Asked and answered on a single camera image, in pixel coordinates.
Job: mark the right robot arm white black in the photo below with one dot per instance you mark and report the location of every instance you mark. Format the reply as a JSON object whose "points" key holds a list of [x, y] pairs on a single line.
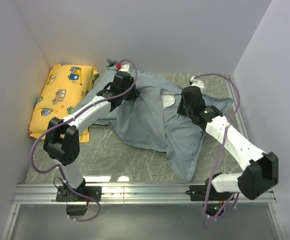
{"points": [[260, 170]]}

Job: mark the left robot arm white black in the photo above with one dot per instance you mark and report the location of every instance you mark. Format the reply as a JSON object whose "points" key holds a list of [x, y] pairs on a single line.
{"points": [[62, 139]]}

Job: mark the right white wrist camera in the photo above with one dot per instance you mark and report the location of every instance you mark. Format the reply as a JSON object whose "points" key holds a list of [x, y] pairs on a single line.
{"points": [[196, 82]]}

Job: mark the white pillow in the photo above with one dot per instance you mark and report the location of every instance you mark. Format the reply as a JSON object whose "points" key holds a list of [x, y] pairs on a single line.
{"points": [[170, 101]]}

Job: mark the black controller box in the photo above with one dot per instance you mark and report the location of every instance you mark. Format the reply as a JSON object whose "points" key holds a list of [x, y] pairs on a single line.
{"points": [[212, 209], [73, 210]]}

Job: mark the yellow cartoon car pillow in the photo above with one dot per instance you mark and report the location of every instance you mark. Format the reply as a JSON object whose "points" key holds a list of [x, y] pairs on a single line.
{"points": [[66, 86]]}

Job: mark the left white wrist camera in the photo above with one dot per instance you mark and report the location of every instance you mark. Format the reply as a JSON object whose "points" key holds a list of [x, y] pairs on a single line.
{"points": [[126, 67]]}

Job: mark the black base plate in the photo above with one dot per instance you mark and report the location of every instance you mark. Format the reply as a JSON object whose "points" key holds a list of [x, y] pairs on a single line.
{"points": [[66, 195], [198, 193]]}

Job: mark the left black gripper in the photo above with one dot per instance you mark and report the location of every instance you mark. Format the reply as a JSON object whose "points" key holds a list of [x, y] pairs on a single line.
{"points": [[134, 95]]}

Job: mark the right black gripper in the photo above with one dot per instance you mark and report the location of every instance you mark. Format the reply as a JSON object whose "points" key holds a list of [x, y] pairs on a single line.
{"points": [[181, 110]]}

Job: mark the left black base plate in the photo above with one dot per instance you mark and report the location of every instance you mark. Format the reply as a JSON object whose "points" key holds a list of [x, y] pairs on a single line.
{"points": [[66, 195]]}

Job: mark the blue-grey pillowcase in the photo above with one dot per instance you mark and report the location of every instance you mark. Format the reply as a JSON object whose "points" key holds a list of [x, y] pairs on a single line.
{"points": [[143, 123]]}

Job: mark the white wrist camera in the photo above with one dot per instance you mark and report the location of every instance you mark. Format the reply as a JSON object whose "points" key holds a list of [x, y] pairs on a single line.
{"points": [[126, 67], [196, 82]]}

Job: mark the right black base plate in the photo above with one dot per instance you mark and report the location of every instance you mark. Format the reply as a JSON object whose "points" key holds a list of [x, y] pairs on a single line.
{"points": [[198, 193]]}

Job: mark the right black controller box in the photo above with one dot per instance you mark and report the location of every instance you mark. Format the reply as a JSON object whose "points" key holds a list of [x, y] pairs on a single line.
{"points": [[212, 209]]}

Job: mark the left black controller box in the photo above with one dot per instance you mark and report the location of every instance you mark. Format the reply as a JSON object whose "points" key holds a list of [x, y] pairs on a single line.
{"points": [[73, 210]]}

